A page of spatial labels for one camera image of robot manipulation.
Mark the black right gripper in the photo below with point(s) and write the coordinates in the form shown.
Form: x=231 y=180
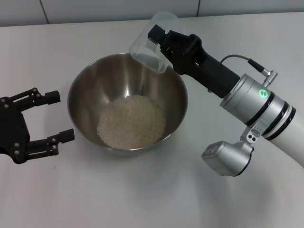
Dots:
x=204 y=69

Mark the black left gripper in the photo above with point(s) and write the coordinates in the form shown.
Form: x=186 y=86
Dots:
x=13 y=128

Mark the clear plastic measuring cup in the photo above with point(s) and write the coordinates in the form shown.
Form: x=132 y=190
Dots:
x=142 y=47

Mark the stainless steel mixing bowl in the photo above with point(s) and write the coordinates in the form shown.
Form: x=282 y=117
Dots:
x=90 y=95

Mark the white rice grains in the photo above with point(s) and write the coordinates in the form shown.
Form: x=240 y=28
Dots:
x=131 y=123

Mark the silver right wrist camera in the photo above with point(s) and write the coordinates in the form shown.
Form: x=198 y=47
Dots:
x=225 y=156

